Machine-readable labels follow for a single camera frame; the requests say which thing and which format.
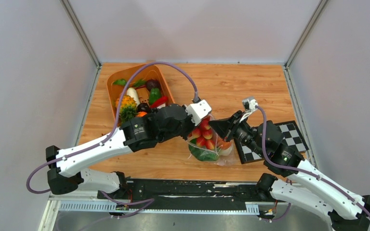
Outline red chili toy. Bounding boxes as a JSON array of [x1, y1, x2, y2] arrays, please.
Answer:
[[150, 96, 168, 108]]

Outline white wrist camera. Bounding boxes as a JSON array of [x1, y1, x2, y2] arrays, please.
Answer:
[[239, 96, 259, 123], [185, 100, 212, 126]]

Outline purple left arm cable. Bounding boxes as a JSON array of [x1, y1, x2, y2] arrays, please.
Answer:
[[26, 61, 200, 219]]

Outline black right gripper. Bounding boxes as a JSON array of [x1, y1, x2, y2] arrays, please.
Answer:
[[208, 111, 265, 157]]

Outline clear zip top bag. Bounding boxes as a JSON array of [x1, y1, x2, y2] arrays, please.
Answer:
[[186, 114, 237, 166]]

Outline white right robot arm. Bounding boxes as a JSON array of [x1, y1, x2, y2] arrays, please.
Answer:
[[209, 108, 370, 231]]

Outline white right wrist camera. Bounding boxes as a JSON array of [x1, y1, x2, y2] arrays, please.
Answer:
[[239, 96, 259, 123]]

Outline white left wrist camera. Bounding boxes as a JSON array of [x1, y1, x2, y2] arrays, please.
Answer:
[[185, 100, 212, 126]]

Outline orange fruit toy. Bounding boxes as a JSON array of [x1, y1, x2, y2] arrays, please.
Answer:
[[136, 112, 147, 117]]

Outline black white checkerboard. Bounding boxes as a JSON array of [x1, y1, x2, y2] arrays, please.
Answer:
[[234, 120, 309, 164]]

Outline orange toy pumpkin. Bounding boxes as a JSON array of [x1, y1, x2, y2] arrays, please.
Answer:
[[216, 137, 232, 150]]

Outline pale green cabbage toy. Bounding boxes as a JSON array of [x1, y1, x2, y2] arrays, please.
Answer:
[[218, 147, 233, 156]]

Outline orange plastic basket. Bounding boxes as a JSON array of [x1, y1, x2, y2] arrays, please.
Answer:
[[106, 65, 175, 125]]

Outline green bell pepper toy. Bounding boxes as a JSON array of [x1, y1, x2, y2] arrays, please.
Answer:
[[148, 88, 162, 105]]

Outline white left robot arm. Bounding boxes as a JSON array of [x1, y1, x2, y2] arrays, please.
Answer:
[[46, 104, 195, 199]]

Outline green bok choy toy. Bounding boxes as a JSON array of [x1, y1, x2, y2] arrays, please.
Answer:
[[188, 145, 219, 162]]

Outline green leaf toy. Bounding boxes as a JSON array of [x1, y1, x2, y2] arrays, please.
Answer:
[[112, 78, 127, 86], [132, 78, 146, 88]]

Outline white slotted cable duct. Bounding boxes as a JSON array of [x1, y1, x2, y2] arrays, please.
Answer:
[[58, 201, 260, 215]]

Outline toy pineapple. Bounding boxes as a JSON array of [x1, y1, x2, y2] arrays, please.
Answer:
[[119, 95, 137, 123]]

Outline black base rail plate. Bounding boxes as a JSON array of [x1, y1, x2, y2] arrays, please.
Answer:
[[121, 178, 288, 211]]

